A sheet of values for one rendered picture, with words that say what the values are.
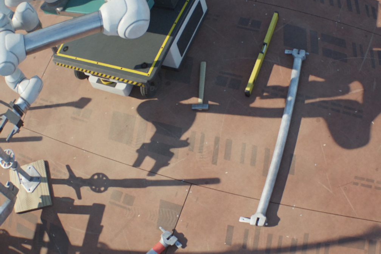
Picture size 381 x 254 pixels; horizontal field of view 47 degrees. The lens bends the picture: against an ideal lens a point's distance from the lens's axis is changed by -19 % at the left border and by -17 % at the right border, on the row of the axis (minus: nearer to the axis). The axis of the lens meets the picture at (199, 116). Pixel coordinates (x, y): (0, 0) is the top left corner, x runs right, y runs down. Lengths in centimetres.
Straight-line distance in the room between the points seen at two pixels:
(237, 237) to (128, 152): 76
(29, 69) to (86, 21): 140
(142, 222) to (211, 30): 121
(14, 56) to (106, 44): 91
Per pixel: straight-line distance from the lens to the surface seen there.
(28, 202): 292
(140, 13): 204
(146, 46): 268
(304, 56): 286
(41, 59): 339
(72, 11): 251
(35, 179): 293
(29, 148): 307
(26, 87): 259
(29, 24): 226
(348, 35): 305
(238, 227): 253
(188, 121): 277
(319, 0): 321
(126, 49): 271
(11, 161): 271
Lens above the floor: 244
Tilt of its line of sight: 61 degrees down
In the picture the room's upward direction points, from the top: 20 degrees counter-clockwise
